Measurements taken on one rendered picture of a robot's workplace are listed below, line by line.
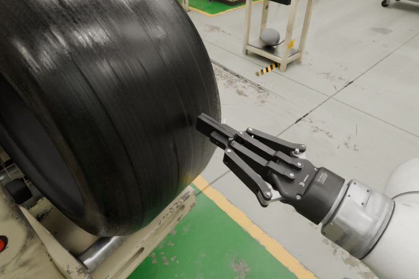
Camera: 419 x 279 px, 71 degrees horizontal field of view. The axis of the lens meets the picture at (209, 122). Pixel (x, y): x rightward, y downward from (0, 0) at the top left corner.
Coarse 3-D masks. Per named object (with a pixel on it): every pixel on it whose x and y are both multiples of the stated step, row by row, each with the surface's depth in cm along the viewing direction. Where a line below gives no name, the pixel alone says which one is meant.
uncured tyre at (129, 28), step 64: (0, 0) 37; (64, 0) 39; (128, 0) 44; (0, 64) 39; (64, 64) 37; (128, 64) 41; (192, 64) 49; (0, 128) 72; (64, 128) 38; (128, 128) 40; (192, 128) 50; (64, 192) 77; (128, 192) 45
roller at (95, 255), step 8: (104, 240) 68; (112, 240) 68; (120, 240) 70; (88, 248) 67; (96, 248) 66; (104, 248) 67; (112, 248) 68; (80, 256) 65; (88, 256) 65; (96, 256) 66; (104, 256) 67; (88, 264) 64; (96, 264) 66
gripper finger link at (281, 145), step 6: (246, 132) 48; (252, 132) 47; (258, 132) 48; (258, 138) 49; (264, 138) 47; (270, 138) 47; (276, 138) 47; (270, 144) 47; (276, 144) 47; (282, 144) 46; (288, 144) 46; (294, 144) 46; (300, 144) 47; (276, 150) 47; (282, 150) 47; (288, 150) 46; (294, 150) 46; (300, 150) 46
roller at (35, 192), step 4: (32, 188) 80; (36, 188) 80; (32, 192) 79; (36, 192) 80; (40, 192) 80; (32, 196) 79; (36, 196) 80; (40, 196) 80; (28, 200) 78; (32, 200) 79; (36, 200) 80; (24, 204) 78; (28, 204) 78; (32, 204) 80
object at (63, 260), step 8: (24, 208) 72; (32, 216) 70; (32, 224) 68; (40, 224) 68; (40, 232) 67; (48, 232) 67; (48, 240) 65; (56, 240) 65; (48, 248) 64; (56, 248) 64; (64, 248) 64; (56, 256) 62; (64, 256) 62; (72, 256) 63; (56, 264) 65; (64, 264) 61; (72, 264) 61; (80, 264) 61; (64, 272) 63; (72, 272) 60; (80, 272) 60; (88, 272) 60
